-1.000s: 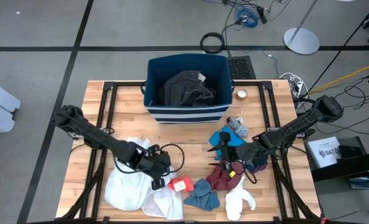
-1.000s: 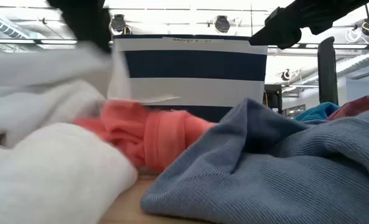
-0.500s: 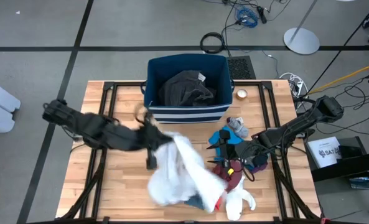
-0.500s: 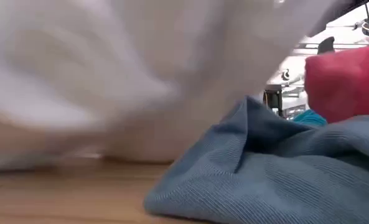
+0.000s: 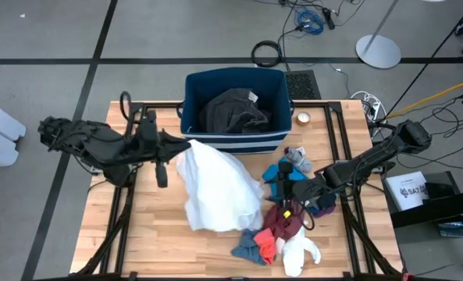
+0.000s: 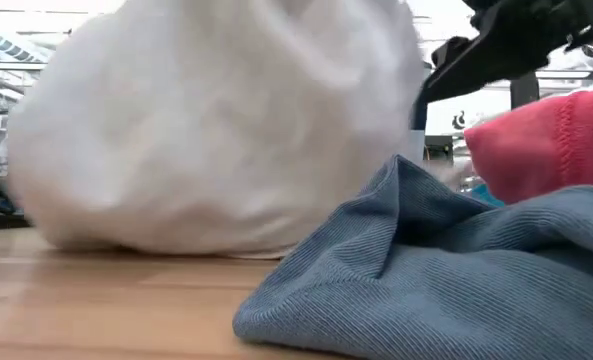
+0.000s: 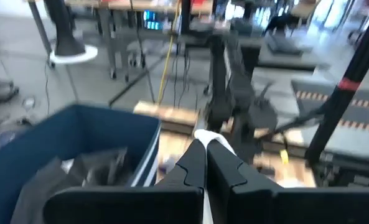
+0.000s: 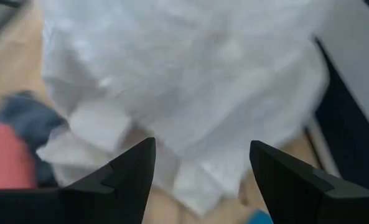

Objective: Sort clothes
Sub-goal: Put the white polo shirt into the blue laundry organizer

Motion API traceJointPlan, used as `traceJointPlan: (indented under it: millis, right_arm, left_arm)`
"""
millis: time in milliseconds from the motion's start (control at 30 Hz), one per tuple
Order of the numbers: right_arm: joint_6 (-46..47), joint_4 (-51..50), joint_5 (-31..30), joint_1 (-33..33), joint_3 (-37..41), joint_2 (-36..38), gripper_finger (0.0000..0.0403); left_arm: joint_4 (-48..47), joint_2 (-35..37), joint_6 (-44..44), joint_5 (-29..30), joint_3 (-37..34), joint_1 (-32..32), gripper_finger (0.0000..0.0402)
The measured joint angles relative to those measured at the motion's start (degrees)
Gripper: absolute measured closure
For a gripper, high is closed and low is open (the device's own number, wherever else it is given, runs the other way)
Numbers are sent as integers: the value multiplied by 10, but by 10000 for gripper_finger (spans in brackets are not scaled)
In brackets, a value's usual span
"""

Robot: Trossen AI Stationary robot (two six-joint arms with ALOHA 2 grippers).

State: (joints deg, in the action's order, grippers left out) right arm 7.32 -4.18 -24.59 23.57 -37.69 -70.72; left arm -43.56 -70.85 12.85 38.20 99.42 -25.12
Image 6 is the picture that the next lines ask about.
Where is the blue-grey knit sweater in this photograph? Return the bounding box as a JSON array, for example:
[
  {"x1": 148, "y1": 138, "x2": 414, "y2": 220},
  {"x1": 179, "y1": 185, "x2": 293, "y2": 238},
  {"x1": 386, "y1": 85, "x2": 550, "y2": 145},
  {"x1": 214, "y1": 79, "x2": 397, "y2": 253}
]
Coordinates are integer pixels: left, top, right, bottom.
[{"x1": 232, "y1": 153, "x2": 593, "y2": 360}]

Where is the black metal table frame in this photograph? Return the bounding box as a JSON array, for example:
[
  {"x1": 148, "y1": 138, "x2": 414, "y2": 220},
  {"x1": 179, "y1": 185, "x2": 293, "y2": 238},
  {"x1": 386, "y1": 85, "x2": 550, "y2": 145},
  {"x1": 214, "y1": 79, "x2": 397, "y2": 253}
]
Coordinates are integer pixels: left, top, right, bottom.
[{"x1": 0, "y1": 212, "x2": 32, "y2": 231}]

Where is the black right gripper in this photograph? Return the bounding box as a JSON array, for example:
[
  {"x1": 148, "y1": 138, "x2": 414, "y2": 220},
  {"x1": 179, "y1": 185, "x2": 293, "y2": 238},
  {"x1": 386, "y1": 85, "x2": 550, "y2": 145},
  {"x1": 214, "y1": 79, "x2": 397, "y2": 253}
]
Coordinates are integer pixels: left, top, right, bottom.
[{"x1": 418, "y1": 0, "x2": 593, "y2": 105}]

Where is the large white garment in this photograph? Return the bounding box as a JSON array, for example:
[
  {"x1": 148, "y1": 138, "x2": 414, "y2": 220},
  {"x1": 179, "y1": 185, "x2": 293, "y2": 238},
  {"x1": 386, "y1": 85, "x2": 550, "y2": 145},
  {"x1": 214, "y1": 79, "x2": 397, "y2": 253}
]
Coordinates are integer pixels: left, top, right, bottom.
[{"x1": 5, "y1": 0, "x2": 427, "y2": 259}]

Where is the bright teal garment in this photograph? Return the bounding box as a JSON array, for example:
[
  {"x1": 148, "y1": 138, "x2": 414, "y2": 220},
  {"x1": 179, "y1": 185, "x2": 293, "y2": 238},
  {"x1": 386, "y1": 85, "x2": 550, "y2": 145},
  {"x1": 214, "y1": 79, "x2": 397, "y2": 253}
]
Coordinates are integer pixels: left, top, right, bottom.
[{"x1": 468, "y1": 183, "x2": 506, "y2": 208}]

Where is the coral terry cloth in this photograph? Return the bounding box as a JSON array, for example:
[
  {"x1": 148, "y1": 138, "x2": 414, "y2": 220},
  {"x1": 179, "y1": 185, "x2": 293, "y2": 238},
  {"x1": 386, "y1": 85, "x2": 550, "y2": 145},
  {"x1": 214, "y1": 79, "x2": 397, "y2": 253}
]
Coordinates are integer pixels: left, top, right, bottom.
[{"x1": 463, "y1": 84, "x2": 593, "y2": 205}]

